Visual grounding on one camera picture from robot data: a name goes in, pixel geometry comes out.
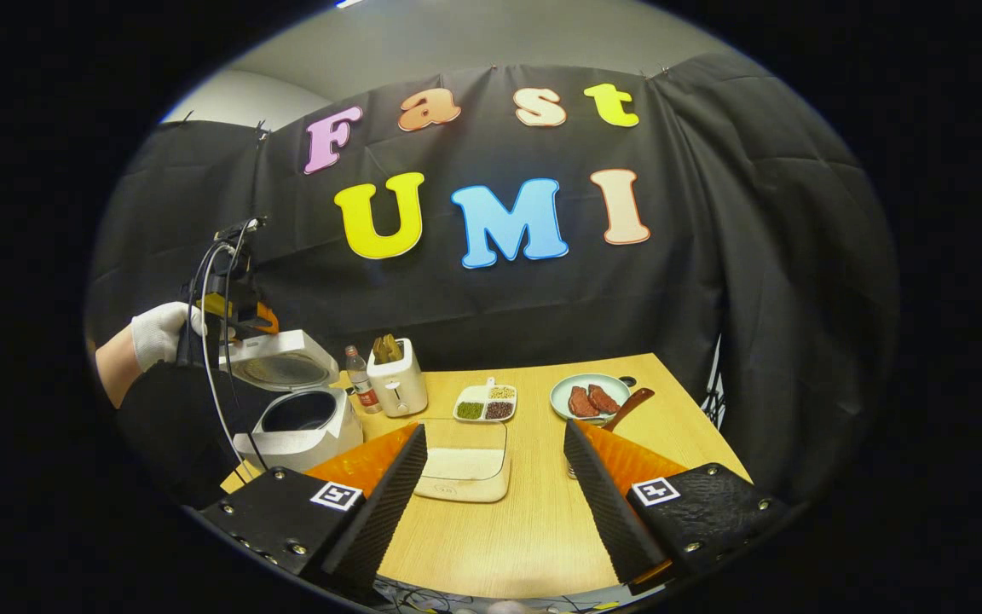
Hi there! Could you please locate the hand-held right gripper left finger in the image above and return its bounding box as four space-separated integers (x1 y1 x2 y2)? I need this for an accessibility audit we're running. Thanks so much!
201 424 430 598

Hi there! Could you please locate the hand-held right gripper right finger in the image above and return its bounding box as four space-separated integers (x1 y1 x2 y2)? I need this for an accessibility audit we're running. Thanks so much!
563 418 790 585

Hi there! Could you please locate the clear container of rice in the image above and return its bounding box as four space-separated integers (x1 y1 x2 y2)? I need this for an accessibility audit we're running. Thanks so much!
413 418 511 504

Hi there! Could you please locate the white rice cooker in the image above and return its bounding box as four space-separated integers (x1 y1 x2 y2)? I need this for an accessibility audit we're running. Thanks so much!
220 329 366 474

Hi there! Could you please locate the dark wooden spoon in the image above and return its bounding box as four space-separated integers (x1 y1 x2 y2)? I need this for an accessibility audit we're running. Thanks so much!
600 388 656 433

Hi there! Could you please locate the clear plastic water bottle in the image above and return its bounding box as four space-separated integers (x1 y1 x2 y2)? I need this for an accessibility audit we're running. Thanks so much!
344 345 383 415

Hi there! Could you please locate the pale green plate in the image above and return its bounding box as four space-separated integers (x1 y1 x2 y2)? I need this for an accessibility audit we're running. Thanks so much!
549 374 633 425

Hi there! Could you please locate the white toaster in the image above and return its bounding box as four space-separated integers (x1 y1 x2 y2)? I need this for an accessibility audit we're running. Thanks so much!
367 339 429 418

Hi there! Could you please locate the white divided dish of beans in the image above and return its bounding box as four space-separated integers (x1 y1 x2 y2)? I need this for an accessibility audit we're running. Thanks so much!
453 378 518 424

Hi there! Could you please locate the black backdrop cloth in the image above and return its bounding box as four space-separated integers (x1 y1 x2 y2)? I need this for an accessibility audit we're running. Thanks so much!
86 53 899 504

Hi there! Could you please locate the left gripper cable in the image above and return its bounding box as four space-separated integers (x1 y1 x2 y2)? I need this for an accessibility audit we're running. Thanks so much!
197 223 272 472

